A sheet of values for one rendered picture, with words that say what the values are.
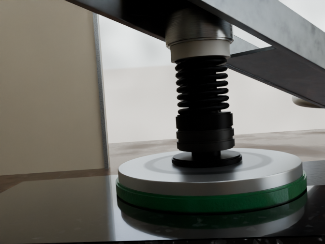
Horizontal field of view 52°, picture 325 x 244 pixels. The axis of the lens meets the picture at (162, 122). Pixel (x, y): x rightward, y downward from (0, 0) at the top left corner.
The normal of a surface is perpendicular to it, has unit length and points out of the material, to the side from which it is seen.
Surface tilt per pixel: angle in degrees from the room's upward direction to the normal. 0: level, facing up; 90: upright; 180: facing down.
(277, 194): 90
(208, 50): 90
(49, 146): 90
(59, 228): 0
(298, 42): 90
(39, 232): 0
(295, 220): 0
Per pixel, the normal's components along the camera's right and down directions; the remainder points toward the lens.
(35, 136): 0.01, 0.05
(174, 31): -0.74, 0.08
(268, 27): 0.60, 0.00
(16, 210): -0.07, -1.00
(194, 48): -0.24, 0.07
